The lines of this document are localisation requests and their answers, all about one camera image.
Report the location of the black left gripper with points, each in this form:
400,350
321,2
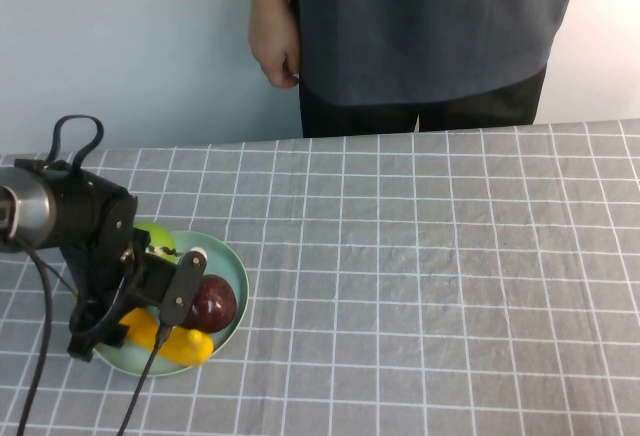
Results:
155,278

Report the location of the yellow toy banana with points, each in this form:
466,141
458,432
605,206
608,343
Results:
185,348

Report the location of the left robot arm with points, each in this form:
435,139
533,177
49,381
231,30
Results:
70,211

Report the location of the person's right hand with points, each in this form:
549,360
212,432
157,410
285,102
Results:
272,41

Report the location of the green toy fruit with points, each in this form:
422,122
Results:
157,238

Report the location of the dark purple toy mangosteen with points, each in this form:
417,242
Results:
215,303

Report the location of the light green plate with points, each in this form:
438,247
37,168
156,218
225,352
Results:
227,276

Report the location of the grey white-checked tablecloth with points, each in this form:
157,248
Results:
425,281

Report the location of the black trousers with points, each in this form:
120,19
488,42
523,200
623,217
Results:
360,118

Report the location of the grey-blue shirt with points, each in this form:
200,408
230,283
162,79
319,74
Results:
425,21

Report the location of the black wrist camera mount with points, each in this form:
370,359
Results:
185,283

